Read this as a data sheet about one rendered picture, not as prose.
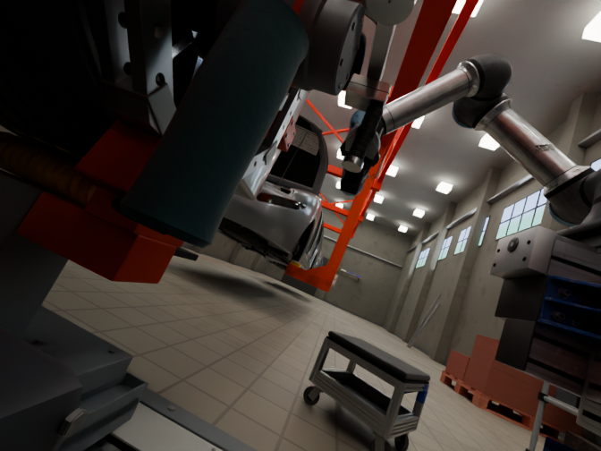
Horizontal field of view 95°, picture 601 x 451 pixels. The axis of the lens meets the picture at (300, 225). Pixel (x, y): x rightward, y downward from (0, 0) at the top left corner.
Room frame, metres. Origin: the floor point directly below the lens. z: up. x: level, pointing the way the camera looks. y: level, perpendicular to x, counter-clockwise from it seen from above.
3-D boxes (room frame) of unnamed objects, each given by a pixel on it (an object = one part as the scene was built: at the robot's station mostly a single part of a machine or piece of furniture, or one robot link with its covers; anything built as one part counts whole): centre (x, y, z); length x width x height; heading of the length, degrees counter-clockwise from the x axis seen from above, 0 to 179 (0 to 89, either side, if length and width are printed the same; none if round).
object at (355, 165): (0.54, -0.05, 0.83); 0.04 x 0.04 x 0.16
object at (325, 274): (4.05, -0.42, 1.75); 0.68 x 0.16 x 2.45; 80
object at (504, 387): (3.81, -3.48, 0.41); 1.40 x 1.01 x 0.83; 80
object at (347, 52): (0.40, 0.14, 0.85); 0.21 x 0.14 x 0.14; 80
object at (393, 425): (1.37, -0.59, 0.17); 0.43 x 0.36 x 0.34; 45
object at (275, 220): (5.30, 0.50, 1.49); 4.95 x 1.86 x 1.59; 170
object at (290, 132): (0.72, 0.17, 0.85); 0.09 x 0.08 x 0.07; 170
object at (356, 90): (0.55, -0.02, 0.93); 0.09 x 0.05 x 0.05; 80
